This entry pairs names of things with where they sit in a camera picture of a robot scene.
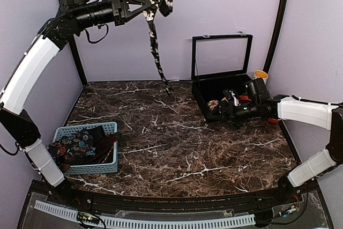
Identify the black white patterned tie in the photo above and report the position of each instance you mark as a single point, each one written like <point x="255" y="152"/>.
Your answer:
<point x="165" y="7"/>

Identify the brown floral rolled tie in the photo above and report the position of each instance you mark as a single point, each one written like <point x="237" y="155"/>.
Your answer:
<point x="213" y="105"/>

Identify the white slotted cable duct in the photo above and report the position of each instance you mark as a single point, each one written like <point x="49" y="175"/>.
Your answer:
<point x="133" y="219"/>

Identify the light blue plastic basket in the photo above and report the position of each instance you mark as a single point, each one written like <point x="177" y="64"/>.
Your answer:
<point x="75" y="166"/>

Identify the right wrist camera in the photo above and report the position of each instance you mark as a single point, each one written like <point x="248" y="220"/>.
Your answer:
<point x="257" y="91"/>

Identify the red black rolled tie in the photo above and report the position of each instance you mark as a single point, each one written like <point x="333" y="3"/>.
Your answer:
<point x="245" y="98"/>

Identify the orange white bowl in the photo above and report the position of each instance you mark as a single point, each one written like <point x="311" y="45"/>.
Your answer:
<point x="271" y="120"/>

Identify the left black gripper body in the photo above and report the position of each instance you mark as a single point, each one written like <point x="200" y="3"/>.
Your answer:
<point x="118" y="17"/>

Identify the white yellow mug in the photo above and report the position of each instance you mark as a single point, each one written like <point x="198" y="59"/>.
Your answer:
<point x="261" y="74"/>

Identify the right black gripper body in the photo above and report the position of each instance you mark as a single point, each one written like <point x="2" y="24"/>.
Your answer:
<point x="230" y="105"/>

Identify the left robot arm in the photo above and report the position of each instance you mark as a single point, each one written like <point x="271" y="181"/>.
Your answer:
<point x="72" y="18"/>

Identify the black front rail base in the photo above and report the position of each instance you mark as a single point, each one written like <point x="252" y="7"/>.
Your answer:
<point x="101" y="199"/>

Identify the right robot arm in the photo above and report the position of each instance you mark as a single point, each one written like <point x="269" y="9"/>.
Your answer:
<point x="283" y="107"/>

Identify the black glass-lid tie box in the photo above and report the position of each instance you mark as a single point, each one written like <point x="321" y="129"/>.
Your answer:
<point x="219" y="68"/>

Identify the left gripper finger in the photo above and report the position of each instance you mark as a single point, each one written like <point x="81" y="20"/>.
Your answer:
<point x="148" y="12"/>
<point x="137" y="1"/>

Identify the right black frame post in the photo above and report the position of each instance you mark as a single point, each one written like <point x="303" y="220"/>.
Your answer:
<point x="275" y="35"/>

